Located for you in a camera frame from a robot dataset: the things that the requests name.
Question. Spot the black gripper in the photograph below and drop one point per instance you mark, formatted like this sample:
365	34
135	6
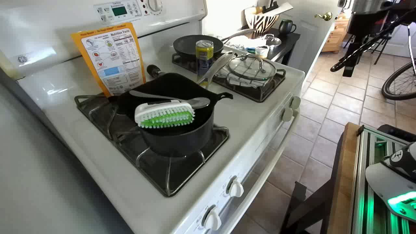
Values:
368	26

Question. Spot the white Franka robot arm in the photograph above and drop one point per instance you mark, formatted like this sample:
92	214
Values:
390	186

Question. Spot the black frying pan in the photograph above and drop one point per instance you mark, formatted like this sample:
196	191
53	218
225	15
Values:
195	45

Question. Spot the black folding chair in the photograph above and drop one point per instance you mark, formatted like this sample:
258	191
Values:
381	53

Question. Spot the wooden crate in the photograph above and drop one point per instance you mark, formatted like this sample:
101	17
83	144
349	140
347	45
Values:
335	34

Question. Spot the bicycle wheel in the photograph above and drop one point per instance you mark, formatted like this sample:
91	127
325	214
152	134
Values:
390	79

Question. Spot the white door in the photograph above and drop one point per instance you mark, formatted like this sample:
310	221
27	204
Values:
309	39

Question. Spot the brass door knob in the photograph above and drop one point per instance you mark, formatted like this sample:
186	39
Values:
323	15

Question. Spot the dark side table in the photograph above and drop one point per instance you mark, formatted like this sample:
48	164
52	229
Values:
288	43

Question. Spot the white stove knob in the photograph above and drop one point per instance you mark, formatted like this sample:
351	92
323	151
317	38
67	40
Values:
295	101
286	113
210	218
234	187

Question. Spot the black mug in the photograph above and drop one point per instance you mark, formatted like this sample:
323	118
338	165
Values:
286	27

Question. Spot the metal cup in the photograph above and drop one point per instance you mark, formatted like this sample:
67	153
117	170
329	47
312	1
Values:
273	45

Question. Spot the white flat utensil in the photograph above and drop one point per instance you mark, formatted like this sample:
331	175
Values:
281	8

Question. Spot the black stove grate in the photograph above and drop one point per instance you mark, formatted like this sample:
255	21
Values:
173	173
260	91

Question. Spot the black white patterned bowl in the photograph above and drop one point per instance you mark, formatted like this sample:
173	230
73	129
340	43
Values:
261	21

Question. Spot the glass pot lid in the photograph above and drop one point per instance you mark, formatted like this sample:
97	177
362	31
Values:
251	67

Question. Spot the white crumpled cloth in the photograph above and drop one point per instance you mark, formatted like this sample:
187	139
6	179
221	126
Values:
247	43

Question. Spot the white gas stove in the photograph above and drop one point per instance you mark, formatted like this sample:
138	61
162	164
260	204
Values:
255	117

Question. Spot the wooden cart board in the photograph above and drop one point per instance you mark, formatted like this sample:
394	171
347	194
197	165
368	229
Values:
342	182

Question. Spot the dark cart brace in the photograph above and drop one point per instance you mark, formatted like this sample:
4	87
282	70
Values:
303	208

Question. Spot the grey metal spoon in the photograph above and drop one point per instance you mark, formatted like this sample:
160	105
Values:
199	103

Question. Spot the black cooking pot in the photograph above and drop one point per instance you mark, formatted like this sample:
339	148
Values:
173	138

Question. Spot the white green scrub brush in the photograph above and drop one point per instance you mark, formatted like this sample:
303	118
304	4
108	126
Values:
162	113

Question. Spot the orange instruction card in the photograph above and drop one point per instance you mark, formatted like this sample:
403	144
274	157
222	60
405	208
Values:
112	56

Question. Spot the aluminium cart frame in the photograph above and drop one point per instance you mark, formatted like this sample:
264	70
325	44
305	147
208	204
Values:
368	156

